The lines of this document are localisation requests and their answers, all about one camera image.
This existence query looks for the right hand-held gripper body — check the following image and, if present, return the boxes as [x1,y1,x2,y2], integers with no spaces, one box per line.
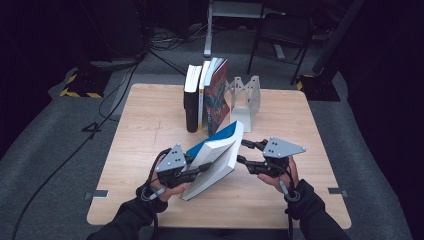
[254,136,307,178]

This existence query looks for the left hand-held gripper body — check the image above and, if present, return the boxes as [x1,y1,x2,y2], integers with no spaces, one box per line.
[154,143,202,189]

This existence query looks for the blue and white book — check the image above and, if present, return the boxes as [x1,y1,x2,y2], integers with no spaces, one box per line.
[181,120,245,202]

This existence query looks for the white expandable book rack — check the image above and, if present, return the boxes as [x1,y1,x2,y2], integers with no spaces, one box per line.
[223,75,262,134]

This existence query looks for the black hardcover book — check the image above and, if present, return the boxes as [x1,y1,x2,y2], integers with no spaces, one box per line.
[183,64,203,134]

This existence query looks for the yellow paperback book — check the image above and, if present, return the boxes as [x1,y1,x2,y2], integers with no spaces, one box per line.
[197,59,212,132]

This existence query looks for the colourful illustrated book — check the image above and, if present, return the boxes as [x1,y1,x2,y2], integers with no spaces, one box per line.
[203,57,232,138]

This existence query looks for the person's right hand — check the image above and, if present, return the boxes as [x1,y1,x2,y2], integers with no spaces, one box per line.
[257,157,300,194]

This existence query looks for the person's left hand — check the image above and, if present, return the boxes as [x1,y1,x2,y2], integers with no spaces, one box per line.
[149,181,192,203]

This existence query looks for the black yellow striped base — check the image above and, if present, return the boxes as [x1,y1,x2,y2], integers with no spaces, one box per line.
[295,73,343,103]
[59,64,113,100]

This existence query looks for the grey tape strip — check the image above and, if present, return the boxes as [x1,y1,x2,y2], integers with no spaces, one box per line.
[327,187,348,198]
[84,189,110,201]

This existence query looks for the black chair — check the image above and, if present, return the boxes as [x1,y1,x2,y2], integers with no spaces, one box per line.
[246,12,316,86]

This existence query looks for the white metal desk stand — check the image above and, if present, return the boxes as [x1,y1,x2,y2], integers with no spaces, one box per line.
[203,0,288,58]

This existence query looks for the dark slanted pole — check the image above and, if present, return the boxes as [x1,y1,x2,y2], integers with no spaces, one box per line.
[311,0,366,76]

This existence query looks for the dark equipment stand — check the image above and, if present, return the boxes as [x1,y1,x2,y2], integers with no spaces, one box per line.
[79,0,149,73]

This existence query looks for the left hand-held gripper cable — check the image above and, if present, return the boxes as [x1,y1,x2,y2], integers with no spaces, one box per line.
[135,148,168,240]

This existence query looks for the hand-held gripper cable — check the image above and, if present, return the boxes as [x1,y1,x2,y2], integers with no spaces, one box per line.
[135,148,168,240]
[278,163,299,240]

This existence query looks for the right hand-held gripper cable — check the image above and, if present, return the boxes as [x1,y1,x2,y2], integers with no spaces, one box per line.
[278,163,299,240]

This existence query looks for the long black floor cable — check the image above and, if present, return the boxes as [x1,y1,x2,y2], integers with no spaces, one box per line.
[11,54,144,240]

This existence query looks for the black cable bundle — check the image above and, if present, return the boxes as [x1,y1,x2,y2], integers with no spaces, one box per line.
[146,23,208,78]

